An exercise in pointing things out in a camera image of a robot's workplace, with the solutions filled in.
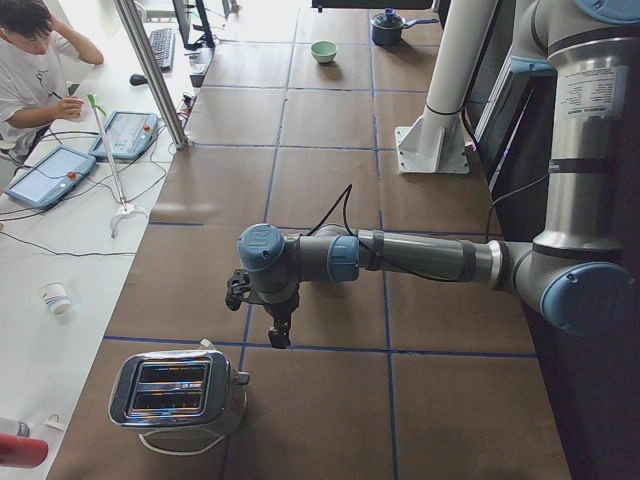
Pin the red bottle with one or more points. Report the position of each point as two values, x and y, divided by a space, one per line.
22 452

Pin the silver toaster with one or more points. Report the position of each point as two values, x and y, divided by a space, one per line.
180 402

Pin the reacher grabber stick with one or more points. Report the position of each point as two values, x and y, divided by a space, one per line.
126 208

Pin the far blue teach pendant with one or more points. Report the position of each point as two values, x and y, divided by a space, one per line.
130 134

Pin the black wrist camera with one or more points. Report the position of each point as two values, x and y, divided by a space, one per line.
238 289

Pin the person in white shirt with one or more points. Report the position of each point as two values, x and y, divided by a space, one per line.
34 91

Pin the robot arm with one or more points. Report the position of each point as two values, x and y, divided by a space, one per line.
570 273

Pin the black computer mouse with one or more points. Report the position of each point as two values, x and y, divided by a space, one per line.
137 80

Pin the blue saucepan with lid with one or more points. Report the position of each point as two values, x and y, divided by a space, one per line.
387 27

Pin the black keyboard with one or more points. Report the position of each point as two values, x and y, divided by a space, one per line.
162 43

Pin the black monitor stand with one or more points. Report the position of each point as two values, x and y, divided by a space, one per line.
193 24

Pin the green bowl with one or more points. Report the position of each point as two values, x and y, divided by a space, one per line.
324 52

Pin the blue teach pendant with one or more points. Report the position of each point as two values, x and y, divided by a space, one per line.
53 177
130 134

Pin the paper cup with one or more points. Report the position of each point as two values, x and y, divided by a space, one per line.
55 297

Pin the near blue teach pendant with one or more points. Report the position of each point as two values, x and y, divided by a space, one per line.
53 177

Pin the aluminium frame post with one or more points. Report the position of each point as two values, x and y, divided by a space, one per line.
134 28

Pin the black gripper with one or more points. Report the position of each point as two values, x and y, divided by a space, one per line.
281 308

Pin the white mounting pole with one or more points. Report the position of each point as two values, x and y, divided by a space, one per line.
434 143

